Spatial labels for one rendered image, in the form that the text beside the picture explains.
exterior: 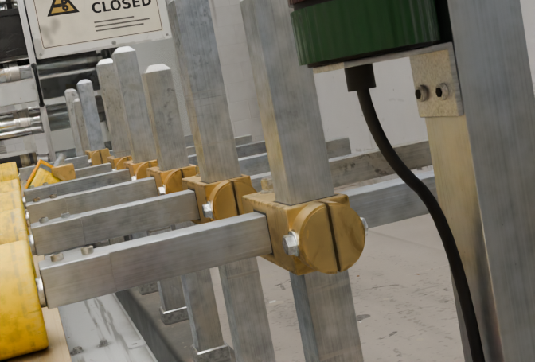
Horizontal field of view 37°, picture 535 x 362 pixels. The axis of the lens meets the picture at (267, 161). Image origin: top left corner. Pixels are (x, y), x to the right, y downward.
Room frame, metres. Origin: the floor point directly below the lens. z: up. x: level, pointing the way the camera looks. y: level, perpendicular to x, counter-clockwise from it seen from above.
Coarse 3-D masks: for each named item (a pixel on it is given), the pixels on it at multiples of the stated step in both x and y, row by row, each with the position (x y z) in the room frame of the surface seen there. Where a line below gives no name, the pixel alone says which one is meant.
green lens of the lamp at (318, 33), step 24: (336, 0) 0.31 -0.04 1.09; (360, 0) 0.31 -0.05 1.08; (384, 0) 0.31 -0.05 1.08; (408, 0) 0.31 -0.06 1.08; (432, 0) 0.33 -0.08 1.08; (312, 24) 0.32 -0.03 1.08; (336, 24) 0.31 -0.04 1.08; (360, 24) 0.31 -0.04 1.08; (384, 24) 0.31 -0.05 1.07; (408, 24) 0.31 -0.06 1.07; (432, 24) 0.32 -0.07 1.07; (312, 48) 0.32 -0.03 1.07; (336, 48) 0.31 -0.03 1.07; (360, 48) 0.31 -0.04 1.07; (384, 48) 0.31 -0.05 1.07
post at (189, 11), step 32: (192, 0) 0.81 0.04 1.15; (192, 32) 0.81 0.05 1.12; (192, 64) 0.81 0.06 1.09; (192, 96) 0.81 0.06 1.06; (224, 96) 0.82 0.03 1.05; (192, 128) 0.84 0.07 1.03; (224, 128) 0.82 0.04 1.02; (224, 160) 0.81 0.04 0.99; (224, 288) 0.83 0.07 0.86; (256, 288) 0.82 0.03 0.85; (256, 320) 0.82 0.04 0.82; (256, 352) 0.81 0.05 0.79
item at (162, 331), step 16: (144, 288) 1.52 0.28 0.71; (128, 304) 1.62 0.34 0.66; (144, 304) 1.45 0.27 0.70; (160, 304) 1.43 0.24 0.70; (144, 320) 1.40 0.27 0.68; (160, 320) 1.32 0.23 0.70; (176, 320) 1.29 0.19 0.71; (144, 336) 1.45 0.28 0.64; (160, 336) 1.24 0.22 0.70; (176, 336) 1.21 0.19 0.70; (192, 336) 1.20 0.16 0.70; (160, 352) 1.27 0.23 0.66; (176, 352) 1.13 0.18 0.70; (192, 352) 1.08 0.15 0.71; (208, 352) 1.05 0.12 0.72; (224, 352) 1.05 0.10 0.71
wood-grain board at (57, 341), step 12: (24, 180) 2.48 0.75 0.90; (36, 264) 0.92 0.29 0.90; (48, 312) 0.68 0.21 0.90; (48, 324) 0.64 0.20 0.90; (60, 324) 0.63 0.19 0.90; (48, 336) 0.60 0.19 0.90; (60, 336) 0.59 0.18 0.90; (48, 348) 0.56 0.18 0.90; (60, 348) 0.56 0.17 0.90; (12, 360) 0.55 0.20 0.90; (24, 360) 0.55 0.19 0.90; (36, 360) 0.54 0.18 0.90; (48, 360) 0.54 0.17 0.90; (60, 360) 0.53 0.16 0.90
